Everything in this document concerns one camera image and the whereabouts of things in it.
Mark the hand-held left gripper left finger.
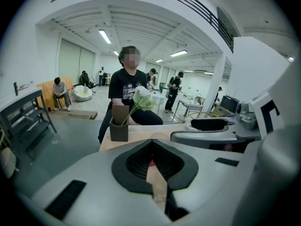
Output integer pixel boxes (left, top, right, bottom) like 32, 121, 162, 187
14, 139, 174, 226

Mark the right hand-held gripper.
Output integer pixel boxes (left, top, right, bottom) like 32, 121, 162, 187
235, 60, 301, 141

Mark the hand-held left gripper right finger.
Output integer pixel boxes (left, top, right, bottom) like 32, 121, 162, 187
151, 139, 250, 226

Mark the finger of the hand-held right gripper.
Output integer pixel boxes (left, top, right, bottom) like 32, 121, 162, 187
171, 125, 236, 148
187, 117, 232, 127

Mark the cardboard box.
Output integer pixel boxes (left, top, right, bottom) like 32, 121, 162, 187
212, 104, 236, 119

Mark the black plastic crate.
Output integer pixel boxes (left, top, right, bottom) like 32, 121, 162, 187
220, 95, 241, 114

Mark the white metal table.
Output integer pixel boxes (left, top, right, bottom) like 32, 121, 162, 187
173, 97, 205, 121

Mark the dark brown box vase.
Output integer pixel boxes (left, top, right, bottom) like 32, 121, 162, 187
109, 104, 130, 142

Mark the table with checkered cloth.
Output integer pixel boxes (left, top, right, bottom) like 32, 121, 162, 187
99, 123, 196, 152

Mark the white flower bouquet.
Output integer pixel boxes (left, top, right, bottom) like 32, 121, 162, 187
121, 86, 158, 127

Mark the long wooden plank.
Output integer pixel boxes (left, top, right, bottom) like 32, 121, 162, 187
58, 108, 98, 120

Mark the beige cushioned chair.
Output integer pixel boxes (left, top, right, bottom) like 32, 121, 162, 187
0, 129, 20, 180

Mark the white round cushion bed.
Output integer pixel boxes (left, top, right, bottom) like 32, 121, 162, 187
73, 85, 94, 102

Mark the black shelf rack white top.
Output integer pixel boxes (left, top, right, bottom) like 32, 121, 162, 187
0, 86, 57, 161

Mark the black balcony railing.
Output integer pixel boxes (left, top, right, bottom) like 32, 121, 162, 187
50, 0, 235, 54

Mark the orange board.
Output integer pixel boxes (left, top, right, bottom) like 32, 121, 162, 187
36, 77, 74, 110

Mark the large white window blind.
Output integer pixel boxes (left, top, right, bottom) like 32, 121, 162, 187
58, 38, 95, 80

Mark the silver fisheye camera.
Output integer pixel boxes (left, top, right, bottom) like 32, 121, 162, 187
235, 101, 258, 130

